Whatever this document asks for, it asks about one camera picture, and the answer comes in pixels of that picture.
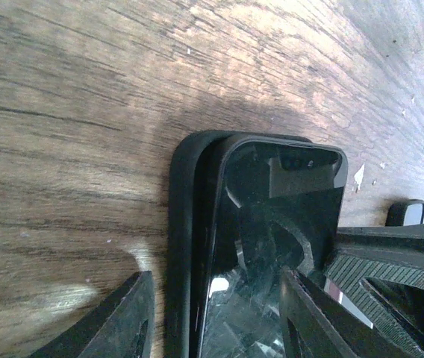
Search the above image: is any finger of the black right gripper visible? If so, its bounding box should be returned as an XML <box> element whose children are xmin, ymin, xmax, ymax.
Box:
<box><xmin>325</xmin><ymin>224</ymin><xmax>424</xmax><ymax>357</ymax></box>

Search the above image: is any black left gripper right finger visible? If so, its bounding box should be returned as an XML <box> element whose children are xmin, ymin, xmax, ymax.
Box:
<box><xmin>280</xmin><ymin>266</ymin><xmax>384</xmax><ymax>357</ymax></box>

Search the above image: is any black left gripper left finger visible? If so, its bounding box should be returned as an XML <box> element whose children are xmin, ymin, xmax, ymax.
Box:
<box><xmin>31</xmin><ymin>271</ymin><xmax>155</xmax><ymax>358</ymax></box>

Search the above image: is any purple edged smartphone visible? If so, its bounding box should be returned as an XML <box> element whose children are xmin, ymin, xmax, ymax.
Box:
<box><xmin>385</xmin><ymin>199</ymin><xmax>424</xmax><ymax>227</ymax></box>

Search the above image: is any black smartphone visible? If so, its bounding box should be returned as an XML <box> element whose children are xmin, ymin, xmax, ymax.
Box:
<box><xmin>189</xmin><ymin>134</ymin><xmax>348</xmax><ymax>357</ymax></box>

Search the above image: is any black phone case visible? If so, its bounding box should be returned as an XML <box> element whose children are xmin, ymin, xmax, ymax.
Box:
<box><xmin>163</xmin><ymin>129</ymin><xmax>314</xmax><ymax>358</ymax></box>

